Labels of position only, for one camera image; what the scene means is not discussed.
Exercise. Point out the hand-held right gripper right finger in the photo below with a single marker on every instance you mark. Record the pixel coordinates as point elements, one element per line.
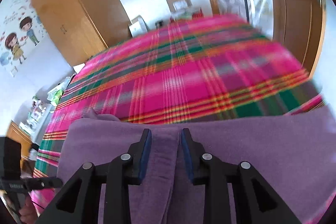
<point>187,158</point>

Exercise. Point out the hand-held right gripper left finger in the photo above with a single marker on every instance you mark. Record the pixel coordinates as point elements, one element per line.
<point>145,158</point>

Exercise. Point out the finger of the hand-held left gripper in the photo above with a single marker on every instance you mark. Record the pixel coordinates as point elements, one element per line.
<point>44,182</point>

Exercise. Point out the purple fleece top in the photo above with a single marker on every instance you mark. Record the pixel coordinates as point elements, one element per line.
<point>236,140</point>

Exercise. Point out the person's left hand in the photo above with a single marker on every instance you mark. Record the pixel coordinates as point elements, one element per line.
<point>29,209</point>

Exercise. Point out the wooden headboard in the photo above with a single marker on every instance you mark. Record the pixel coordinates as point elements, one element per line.
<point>19,138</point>

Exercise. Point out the bright green tissue pack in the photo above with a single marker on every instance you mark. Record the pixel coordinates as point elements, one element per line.
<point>55,96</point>

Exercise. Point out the pink green plaid bed sheet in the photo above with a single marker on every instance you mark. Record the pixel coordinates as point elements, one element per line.
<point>183,69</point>

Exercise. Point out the white box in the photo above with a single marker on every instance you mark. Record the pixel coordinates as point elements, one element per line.
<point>137,27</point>

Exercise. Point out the red gift box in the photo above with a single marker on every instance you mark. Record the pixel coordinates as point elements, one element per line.
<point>196,15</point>

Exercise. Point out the cardboard box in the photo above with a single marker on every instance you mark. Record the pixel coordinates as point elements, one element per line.
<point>179,3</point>

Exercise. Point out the wooden wardrobe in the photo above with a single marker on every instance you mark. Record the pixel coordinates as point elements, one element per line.
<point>73,16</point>

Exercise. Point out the wooden door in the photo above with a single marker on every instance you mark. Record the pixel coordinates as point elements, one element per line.
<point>296,16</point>

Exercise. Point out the cartoon couple wall sticker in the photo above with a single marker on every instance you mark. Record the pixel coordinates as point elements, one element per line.
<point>15,45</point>

